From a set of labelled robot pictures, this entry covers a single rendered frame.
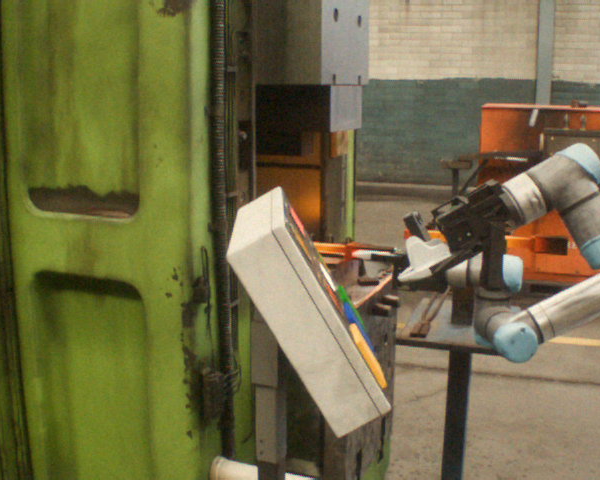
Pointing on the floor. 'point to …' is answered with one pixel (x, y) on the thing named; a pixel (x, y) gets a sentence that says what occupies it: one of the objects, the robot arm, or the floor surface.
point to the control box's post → (270, 427)
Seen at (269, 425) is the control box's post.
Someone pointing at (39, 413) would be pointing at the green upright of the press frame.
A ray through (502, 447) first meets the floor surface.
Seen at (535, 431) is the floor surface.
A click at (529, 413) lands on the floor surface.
